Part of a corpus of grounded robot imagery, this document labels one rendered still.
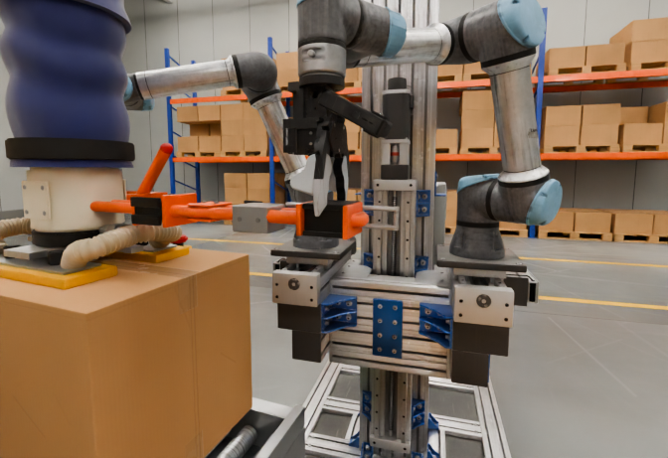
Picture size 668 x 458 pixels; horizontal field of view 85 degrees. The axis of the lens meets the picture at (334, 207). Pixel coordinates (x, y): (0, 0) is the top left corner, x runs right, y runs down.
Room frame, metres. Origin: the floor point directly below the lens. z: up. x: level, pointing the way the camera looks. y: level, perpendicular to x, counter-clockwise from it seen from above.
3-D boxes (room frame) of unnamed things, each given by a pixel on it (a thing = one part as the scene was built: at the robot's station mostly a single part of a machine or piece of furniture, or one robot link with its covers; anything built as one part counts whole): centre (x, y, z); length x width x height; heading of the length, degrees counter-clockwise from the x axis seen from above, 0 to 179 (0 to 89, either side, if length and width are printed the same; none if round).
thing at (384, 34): (0.66, -0.05, 1.52); 0.11 x 0.11 x 0.08; 35
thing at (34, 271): (0.71, 0.60, 1.10); 0.34 x 0.10 x 0.05; 68
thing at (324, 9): (0.59, 0.02, 1.52); 0.09 x 0.08 x 0.11; 125
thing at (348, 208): (0.57, 0.01, 1.21); 0.08 x 0.07 x 0.05; 68
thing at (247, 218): (0.63, 0.13, 1.20); 0.07 x 0.07 x 0.04; 68
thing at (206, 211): (0.84, 0.33, 1.21); 0.93 x 0.30 x 0.04; 68
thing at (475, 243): (1.05, -0.42, 1.09); 0.15 x 0.15 x 0.10
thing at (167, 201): (0.71, 0.33, 1.21); 0.10 x 0.08 x 0.06; 158
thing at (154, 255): (0.89, 0.53, 1.10); 0.34 x 0.10 x 0.05; 68
